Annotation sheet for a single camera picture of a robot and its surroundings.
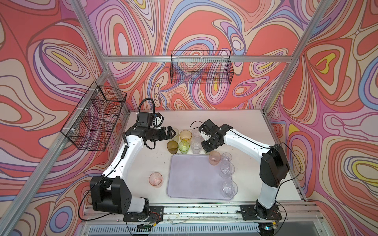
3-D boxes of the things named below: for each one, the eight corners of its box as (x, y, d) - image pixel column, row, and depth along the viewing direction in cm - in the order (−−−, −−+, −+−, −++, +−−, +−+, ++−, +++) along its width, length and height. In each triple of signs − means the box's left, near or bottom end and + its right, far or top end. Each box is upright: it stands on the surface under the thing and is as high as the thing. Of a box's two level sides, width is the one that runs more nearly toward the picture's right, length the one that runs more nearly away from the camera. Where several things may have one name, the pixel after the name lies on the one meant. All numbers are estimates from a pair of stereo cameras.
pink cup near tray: (150, 188, 83) (147, 184, 77) (152, 177, 88) (149, 172, 82) (162, 188, 83) (160, 184, 77) (163, 177, 88) (162, 172, 82)
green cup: (178, 152, 97) (177, 147, 92) (180, 145, 101) (179, 139, 96) (188, 154, 96) (188, 149, 91) (189, 146, 100) (189, 141, 95)
